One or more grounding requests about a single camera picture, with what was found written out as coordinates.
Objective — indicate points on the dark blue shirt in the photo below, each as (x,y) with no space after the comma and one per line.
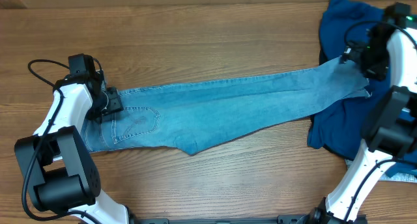
(337,128)

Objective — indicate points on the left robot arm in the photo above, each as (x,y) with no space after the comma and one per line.
(59,176)

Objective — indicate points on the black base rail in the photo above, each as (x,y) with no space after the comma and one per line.
(281,219)

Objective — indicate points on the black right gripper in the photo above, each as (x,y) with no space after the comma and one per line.
(352,53)

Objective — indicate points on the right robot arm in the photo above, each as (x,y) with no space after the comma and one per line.
(386,137)

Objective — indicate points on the light blue jeans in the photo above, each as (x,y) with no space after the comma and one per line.
(193,117)

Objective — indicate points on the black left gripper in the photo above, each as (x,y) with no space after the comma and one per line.
(114,100)

